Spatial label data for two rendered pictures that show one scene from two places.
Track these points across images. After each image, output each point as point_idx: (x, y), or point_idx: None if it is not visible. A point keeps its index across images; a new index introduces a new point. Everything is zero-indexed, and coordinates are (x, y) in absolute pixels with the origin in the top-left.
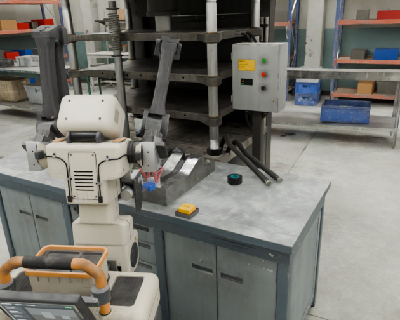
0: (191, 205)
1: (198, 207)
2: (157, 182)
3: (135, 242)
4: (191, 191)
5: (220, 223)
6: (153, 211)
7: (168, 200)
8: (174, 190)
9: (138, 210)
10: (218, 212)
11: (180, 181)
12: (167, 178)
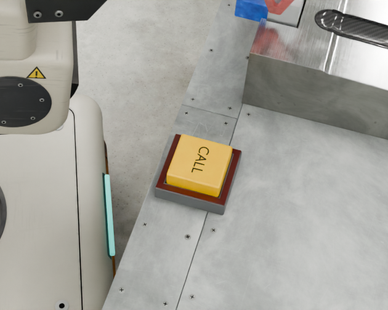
0: (214, 173)
1: (223, 203)
2: (276, 13)
3: (28, 83)
4: None
5: (138, 309)
6: (196, 72)
7: (257, 95)
8: (309, 90)
9: (35, 11)
10: (235, 286)
11: (355, 86)
12: (356, 39)
